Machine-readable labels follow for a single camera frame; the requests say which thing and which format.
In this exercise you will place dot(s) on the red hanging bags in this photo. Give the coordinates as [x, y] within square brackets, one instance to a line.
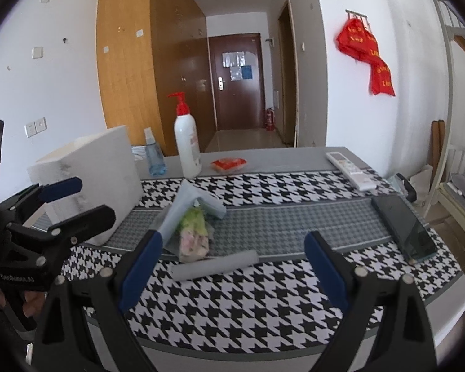
[356, 41]

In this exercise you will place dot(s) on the blue spray bottle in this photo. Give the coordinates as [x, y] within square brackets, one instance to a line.
[154, 154]

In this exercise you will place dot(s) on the white pump lotion bottle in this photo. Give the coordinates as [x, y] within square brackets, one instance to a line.
[186, 138]

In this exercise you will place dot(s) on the dark brown entrance door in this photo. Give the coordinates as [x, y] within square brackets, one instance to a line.
[238, 81]

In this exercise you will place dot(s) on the metal bunk bed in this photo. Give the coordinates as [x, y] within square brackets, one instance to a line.
[448, 181]

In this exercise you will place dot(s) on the light blue face mask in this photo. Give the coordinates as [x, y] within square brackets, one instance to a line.
[167, 222]

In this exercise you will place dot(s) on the red snack packet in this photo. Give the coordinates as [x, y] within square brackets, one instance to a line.
[228, 165]

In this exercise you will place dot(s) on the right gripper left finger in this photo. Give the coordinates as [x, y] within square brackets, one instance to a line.
[115, 291]

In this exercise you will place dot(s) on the white remote control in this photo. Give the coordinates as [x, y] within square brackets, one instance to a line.
[357, 178]

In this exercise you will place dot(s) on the black smartphone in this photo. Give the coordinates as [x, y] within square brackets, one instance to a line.
[408, 233]

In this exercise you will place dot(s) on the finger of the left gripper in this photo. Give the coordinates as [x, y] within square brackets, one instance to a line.
[34, 196]
[77, 229]

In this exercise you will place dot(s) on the red fire extinguisher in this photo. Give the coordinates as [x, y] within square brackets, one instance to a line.
[270, 119]

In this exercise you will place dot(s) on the white styrofoam box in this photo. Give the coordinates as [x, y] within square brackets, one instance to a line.
[105, 164]

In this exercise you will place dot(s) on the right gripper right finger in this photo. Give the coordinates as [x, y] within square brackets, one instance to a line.
[354, 295]

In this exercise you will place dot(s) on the houndstooth table cloth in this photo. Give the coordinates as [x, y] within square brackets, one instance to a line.
[276, 307]

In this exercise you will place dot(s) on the wooden wardrobe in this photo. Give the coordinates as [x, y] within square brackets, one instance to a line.
[146, 51]

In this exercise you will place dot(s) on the grey sock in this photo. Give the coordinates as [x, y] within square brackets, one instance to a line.
[214, 266]

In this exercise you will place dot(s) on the green plastic bag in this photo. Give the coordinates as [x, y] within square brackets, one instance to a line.
[193, 236]

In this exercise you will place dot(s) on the wooden slats against wall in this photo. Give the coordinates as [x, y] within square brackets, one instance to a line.
[436, 142]

